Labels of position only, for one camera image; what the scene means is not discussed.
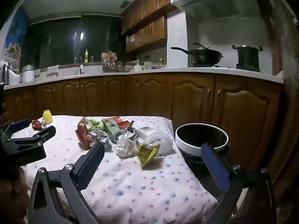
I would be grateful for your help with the glass condiment jar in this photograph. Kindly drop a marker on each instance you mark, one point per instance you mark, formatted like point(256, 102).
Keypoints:
point(161, 62)

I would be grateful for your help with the red snack wrapper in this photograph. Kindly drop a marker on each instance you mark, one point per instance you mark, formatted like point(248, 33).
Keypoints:
point(83, 136)

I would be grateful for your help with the white foam block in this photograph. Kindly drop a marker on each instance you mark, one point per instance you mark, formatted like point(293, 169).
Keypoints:
point(144, 134)

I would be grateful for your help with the small red wrapper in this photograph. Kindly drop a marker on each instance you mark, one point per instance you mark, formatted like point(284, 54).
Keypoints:
point(36, 124)

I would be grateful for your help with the green plastic wrapper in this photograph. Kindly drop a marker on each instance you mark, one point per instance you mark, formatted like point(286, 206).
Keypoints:
point(96, 124)

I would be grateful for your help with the white kitchen countertop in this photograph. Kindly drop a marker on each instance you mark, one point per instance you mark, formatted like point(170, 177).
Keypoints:
point(210, 72)

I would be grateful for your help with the green carton box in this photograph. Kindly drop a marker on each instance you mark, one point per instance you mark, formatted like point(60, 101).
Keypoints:
point(112, 128)

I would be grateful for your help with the person's left hand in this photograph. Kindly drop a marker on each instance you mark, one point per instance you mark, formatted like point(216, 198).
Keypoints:
point(14, 191)

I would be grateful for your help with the white mug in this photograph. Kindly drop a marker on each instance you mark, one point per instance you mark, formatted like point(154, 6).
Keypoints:
point(138, 68)

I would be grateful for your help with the small white wrapper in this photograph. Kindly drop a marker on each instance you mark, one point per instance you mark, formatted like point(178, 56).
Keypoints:
point(44, 123)

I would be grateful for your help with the yellow dish soap bottle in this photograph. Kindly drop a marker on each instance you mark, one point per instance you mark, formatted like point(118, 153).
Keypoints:
point(86, 57)

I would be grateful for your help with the red carton box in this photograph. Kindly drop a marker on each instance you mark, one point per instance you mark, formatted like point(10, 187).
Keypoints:
point(123, 124)

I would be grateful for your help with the dark kitchen window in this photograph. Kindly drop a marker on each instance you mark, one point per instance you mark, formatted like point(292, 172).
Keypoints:
point(58, 42)

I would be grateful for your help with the steel range hood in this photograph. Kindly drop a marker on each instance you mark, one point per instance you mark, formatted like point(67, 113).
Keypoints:
point(210, 1)

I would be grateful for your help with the white foam net sleeve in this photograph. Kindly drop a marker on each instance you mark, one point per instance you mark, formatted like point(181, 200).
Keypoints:
point(163, 142)

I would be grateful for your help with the dark kettle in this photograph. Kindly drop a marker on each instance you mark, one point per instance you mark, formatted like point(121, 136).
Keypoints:
point(4, 74)

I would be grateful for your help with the white canister metal lid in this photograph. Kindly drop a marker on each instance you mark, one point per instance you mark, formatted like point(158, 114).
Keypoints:
point(28, 74)

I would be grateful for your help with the wooden upper cabinets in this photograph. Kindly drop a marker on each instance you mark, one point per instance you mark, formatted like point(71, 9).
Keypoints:
point(151, 28)

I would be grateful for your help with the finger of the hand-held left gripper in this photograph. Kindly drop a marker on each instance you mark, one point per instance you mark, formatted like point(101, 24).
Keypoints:
point(44, 135)
point(19, 124)

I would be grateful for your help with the dark cooking pot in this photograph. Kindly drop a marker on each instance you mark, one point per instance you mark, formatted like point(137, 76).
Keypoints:
point(247, 58)

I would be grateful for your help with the wall poster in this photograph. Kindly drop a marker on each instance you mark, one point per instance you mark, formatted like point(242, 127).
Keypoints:
point(16, 35)

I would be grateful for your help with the floral white tablecloth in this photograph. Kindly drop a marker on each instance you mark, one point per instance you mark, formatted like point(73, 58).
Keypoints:
point(130, 191)

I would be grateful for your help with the ceiling vent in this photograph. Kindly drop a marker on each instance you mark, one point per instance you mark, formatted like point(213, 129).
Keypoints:
point(125, 4)

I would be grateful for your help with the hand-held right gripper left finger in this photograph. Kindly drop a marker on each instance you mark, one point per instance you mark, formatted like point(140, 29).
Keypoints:
point(91, 158)

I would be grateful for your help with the pale green cup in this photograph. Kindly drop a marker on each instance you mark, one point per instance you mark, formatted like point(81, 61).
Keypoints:
point(148, 65)

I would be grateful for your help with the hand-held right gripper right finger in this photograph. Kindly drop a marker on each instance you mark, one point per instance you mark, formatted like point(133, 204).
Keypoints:
point(215, 165)

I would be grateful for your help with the wooden lower cabinets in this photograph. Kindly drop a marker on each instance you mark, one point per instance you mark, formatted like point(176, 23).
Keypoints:
point(186, 98)

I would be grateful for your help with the white jug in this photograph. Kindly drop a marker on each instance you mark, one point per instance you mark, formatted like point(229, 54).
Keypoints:
point(14, 75)

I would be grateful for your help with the black bin with white rim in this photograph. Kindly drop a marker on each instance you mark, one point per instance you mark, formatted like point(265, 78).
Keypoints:
point(186, 145)

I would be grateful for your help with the black wok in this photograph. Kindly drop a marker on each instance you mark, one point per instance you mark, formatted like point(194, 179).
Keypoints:
point(205, 54)

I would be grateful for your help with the black gas stove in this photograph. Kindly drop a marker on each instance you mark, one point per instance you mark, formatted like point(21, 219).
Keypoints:
point(247, 69)

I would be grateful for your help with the crumpled white tissue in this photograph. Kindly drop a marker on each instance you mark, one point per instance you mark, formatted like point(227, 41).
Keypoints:
point(125, 145)

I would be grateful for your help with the silver foil wrapper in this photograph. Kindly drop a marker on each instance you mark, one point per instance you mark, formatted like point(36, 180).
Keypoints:
point(102, 136)

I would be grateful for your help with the yellow snack wrapper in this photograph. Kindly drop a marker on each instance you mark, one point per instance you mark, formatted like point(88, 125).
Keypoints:
point(146, 155)

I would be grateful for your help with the metal sink faucet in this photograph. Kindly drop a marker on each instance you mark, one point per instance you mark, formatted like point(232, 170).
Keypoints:
point(81, 70)

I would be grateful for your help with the wooden cabinets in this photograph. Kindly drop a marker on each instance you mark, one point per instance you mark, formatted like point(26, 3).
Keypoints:
point(151, 28)
point(186, 98)

